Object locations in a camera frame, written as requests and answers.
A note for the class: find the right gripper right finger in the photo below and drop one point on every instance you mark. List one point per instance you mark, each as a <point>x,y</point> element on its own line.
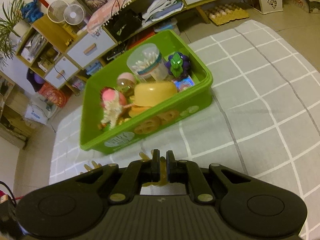
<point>189,173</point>

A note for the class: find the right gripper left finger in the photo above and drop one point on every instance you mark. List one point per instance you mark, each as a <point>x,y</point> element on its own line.
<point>130,182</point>

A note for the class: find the translucent brown toy hand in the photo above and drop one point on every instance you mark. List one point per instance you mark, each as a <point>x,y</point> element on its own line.
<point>158,168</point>
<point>90,167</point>

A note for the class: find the yellow plastic cup toy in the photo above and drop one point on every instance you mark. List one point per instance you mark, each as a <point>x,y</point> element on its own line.
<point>149,94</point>

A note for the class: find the orange round lid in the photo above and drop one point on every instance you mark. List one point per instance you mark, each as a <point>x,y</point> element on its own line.
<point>136,110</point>

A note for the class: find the green plastic bin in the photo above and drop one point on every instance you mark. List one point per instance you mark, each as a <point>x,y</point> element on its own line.
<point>93,136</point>

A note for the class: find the grey checked table cloth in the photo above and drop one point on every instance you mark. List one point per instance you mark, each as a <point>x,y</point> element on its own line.
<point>263,121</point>

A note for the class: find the pink capsule toy ball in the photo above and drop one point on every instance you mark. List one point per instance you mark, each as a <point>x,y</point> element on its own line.
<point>125,82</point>

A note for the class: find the purple toy grapes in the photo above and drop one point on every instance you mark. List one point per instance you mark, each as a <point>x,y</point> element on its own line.
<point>178,66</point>

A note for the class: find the clear cotton swab jar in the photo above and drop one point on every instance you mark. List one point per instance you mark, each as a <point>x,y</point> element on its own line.
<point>147,63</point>

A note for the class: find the red storage box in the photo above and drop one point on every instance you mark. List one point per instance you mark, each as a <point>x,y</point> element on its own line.
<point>140,37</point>

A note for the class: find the black bag on shelf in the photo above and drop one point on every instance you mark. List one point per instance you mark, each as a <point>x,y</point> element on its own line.
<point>123,24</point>

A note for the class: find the egg tray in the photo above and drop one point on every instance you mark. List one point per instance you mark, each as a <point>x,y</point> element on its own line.
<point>223,14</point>

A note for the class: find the wooden cabinet with white drawers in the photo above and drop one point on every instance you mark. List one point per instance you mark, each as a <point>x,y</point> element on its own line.
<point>100,30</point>

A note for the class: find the white desk fan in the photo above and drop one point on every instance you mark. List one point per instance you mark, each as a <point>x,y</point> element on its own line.
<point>60,11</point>

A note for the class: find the white patterned storage box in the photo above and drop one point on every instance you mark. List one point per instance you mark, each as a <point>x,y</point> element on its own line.
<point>266,6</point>

